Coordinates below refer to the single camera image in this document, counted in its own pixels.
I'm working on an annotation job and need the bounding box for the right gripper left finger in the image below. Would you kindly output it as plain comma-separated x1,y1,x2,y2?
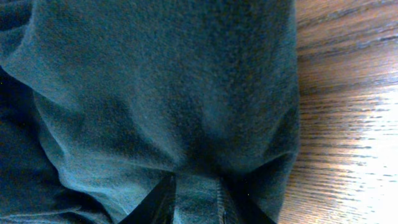
119,175,176,224

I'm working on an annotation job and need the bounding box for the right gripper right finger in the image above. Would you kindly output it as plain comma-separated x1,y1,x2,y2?
217,179,276,224

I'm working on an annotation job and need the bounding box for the dark green t-shirt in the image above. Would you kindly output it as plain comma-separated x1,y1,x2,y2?
1,0,299,223

